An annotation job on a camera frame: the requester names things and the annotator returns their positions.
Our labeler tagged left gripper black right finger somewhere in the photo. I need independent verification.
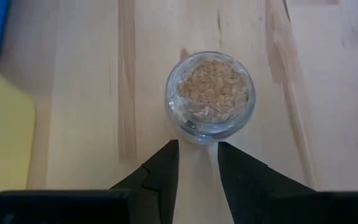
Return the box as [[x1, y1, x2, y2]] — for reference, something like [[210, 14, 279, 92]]
[[217, 141, 316, 224]]

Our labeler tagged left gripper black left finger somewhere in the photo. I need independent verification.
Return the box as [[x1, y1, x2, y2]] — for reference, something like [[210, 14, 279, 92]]
[[110, 139, 180, 224]]

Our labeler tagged small glass jar cork lid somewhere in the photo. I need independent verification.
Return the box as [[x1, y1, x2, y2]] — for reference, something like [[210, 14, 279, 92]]
[[165, 51, 257, 146]]

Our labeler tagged yellow plastic bin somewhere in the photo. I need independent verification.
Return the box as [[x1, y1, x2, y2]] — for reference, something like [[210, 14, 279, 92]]
[[0, 61, 37, 200]]

